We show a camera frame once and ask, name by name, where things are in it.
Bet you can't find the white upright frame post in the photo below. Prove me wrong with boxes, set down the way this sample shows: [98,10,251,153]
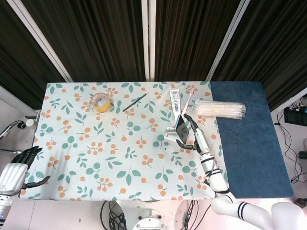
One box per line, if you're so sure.
[141,0,156,81]

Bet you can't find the white toothpaste tube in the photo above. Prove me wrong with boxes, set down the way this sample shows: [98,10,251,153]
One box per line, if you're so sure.
[169,89,182,121]

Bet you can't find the black cable bundle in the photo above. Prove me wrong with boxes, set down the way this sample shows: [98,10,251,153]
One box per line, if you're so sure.
[100,200,128,230]

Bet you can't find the pink toothbrush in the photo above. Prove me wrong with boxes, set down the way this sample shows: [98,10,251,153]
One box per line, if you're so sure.
[180,90,195,117]

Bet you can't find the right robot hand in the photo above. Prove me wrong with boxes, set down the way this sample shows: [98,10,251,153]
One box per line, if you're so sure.
[176,114,212,156]

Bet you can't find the white folding phone stand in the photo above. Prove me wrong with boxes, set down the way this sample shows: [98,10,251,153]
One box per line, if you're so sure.
[165,126,183,141]

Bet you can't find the black electronic device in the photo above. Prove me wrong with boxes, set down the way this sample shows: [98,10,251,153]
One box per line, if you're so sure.
[283,107,307,125]

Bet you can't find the fruit and leaf tablecloth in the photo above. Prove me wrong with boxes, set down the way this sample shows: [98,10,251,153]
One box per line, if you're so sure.
[19,82,231,201]

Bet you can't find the dark green pencil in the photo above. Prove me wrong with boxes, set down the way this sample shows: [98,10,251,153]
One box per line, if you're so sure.
[122,93,147,112]

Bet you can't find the dark pleated curtain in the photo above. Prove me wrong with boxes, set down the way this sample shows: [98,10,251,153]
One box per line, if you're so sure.
[0,0,307,111]

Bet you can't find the black smartphone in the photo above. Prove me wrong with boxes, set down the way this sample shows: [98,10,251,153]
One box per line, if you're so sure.
[174,114,190,144]

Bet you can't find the white slanted frame post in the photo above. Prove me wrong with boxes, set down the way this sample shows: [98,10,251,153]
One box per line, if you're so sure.
[205,0,250,81]
[7,0,73,83]

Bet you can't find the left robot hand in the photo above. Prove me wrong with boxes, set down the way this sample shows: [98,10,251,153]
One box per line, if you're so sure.
[0,147,51,196]

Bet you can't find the yellow tape roll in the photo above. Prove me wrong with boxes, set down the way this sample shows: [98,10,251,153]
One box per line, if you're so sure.
[91,92,112,113]

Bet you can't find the pack of plastic cups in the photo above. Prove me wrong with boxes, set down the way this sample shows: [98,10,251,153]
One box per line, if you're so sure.
[191,99,247,119]

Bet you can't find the metal chair with caster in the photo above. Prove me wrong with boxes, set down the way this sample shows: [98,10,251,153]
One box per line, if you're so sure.
[0,118,35,154]

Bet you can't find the blue cloth mat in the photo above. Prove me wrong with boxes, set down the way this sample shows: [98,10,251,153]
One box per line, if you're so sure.
[210,81,295,199]

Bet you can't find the black floor cables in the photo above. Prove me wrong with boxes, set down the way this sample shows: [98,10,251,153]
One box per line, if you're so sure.
[274,111,307,185]

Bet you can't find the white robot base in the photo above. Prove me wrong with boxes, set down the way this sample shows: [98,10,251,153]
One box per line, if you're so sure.
[100,199,200,230]

